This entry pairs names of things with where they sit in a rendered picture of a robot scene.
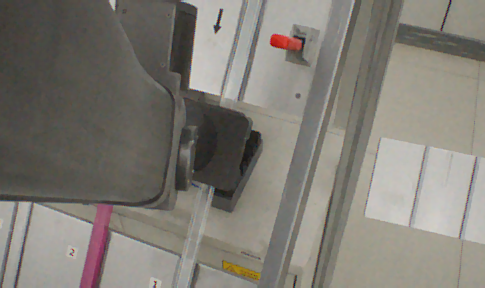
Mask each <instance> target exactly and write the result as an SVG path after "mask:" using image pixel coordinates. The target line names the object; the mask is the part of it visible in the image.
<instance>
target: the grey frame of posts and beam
mask: <svg viewBox="0 0 485 288"><path fill-rule="evenodd" d="M384 2H385V0H373V2H372V6H371V9H370V17H369V21H368V24H367V31H366V35H365V38H364V46H363V50H362V53H361V61H360V65H359V68H358V76H357V79H356V83H355V90H354V93H353V97H352V105H351V108H350V112H349V116H348V123H347V127H346V131H345V138H344V142H343V145H342V149H341V156H340V160H339V163H338V171H337V175H336V178H335V182H334V190H333V193H332V197H331V204H330V208H329V212H328V215H327V222H326V226H325V230H324V234H323V241H322V245H321V248H320V252H319V260H318V263H317V267H316V274H315V277H314V281H313V285H312V288H319V284H320V280H321V277H322V270H323V267H324V264H325V260H326V254H327V250H328V247H329V244H330V237H331V234H332V230H333V227H334V220H335V217H336V214H337V207H338V204H339V200H340V197H341V190H342V187H343V184H344V180H345V173H346V170H347V166H348V160H349V156H350V153H351V150H352V143H353V140H354V136H355V130H356V126H357V123H358V120H359V113H360V110H361V106H362V100H363V96H364V93H365V86H366V83H367V79H368V72H369V69H370V66H371V62H372V60H371V59H372V55H373V52H374V49H375V42H376V39H377V35H378V29H379V25H380V22H381V15H382V12H383V9H384V6H383V5H384ZM404 3H405V0H391V3H390V9H389V13H388V16H387V22H386V25H385V28H384V35H383V39H382V42H381V48H380V51H379V54H378V61H377V64H376V67H375V73H374V76H373V80H372V86H371V90H370V93H369V99H368V103H367V106H366V109H365V115H364V118H363V121H362V128H361V131H360V135H359V141H358V144H357V148H356V151H355V157H354V160H353V163H352V170H351V173H350V177H349V180H348V186H347V189H346V193H345V196H344V202H343V205H342V208H341V215H340V219H339V222H338V225H337V231H336V234H335V238H334V241H333V247H332V250H331V253H330V260H329V263H328V266H327V270H326V276H325V279H324V283H323V286H322V288H329V287H330V284H331V281H332V278H333V273H334V269H335V266H336V261H337V258H338V255H339V252H340V246H341V243H342V240H343V237H344V232H345V229H346V225H347V219H348V217H349V214H350V211H351V205H352V202H353V199H354V196H355V190H356V187H357V184H358V178H359V175H360V173H361V170H362V163H363V161H364V158H365V152H366V149H367V146H368V143H369V137H370V134H371V131H372V125H373V122H374V119H375V117H376V111H377V107H378V104H379V99H380V96H381V93H382V87H383V84H384V81H385V75H386V73H387V69H388V63H389V60H390V58H391V52H392V49H393V46H394V40H395V37H396V34H397V29H398V26H399V22H400V17H401V14H402V11H403V5H404Z"/></svg>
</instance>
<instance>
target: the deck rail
mask: <svg viewBox="0 0 485 288"><path fill-rule="evenodd" d="M361 1H362V0H334V1H333V7H332V10H331V13H330V18H329V21H328V24H327V30H326V33H325V35H324V38H323V44H322V47H321V50H320V56H319V58H318V61H317V68H316V70H315V73H314V76H313V82H312V85H311V88H310V93H309V96H308V100H307V102H306V108H305V111H304V114H303V120H302V122H301V125H300V128H299V134H298V137H297V140H296V146H295V149H294V152H293V155H292V160H291V163H290V166H289V172H288V175H287V177H286V181H285V187H284V189H283V192H282V198H281V201H280V204H279V207H278V212H277V216H276V219H275V221H274V227H273V230H272V233H271V239H270V241H269V244H268V247H267V253H266V256H265V259H264V264H263V267H262V270H261V274H260V279H259V282H258V284H257V288H284V283H285V280H286V277H287V274H288V268H289V266H290V263H291V260H292V254H293V251H294V249H295V243H296V240H297V237H298V234H299V229H300V226H301V223H302V217H303V215H304V212H305V209H306V203H307V200H308V198H309V195H310V189H311V186H312V183H313V177H314V174H315V172H316V169H317V163H318V160H319V157H320V152H321V149H322V146H323V143H324V138H325V135H326V131H327V126H328V123H329V121H330V117H331V112H332V109H333V106H334V100H335V97H336V95H337V92H338V86H339V83H340V80H341V75H342V72H343V69H344V64H345V61H346V58H347V55H348V49H349V47H350V44H351V38H352V35H353V32H354V27H355V24H356V21H357V15H358V13H359V10H360V4H361Z"/></svg>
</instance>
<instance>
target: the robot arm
mask: <svg viewBox="0 0 485 288"><path fill-rule="evenodd" d="M197 10H198V9H197V7H196V6H194V5H192V4H190V3H186V2H183V1H181V0H116V3H115V11H114V9H113V8H112V5H111V3H110V2H109V0H0V201H4V202H39V203H79V204H83V205H89V204H107V205H117V206H125V207H136V208H151V209H158V210H165V211H170V210H174V209H175V206H176V199H177V195H178V191H189V188H190V184H191V182H192V181H197V182H200V183H202V184H207V185H209V186H211V187H214V188H219V189H221V190H224V191H229V190H231V189H233V188H235V187H236V185H237V183H238V181H239V174H240V171H241V170H240V169H239V167H240V163H241V160H242V157H243V151H244V149H245V146H246V140H247V139H250V132H251V129H252V126H253V120H252V119H251V118H250V117H246V115H245V114H243V112H239V111H237V110H232V109H230V108H227V107H221V106H218V105H214V104H211V103H205V102H203V101H200V100H195V99H192V98H189V97H186V96H179V89H181V90H189V87H190V75H191V67H192V60H193V46H194V39H195V31H196V24H197Z"/></svg>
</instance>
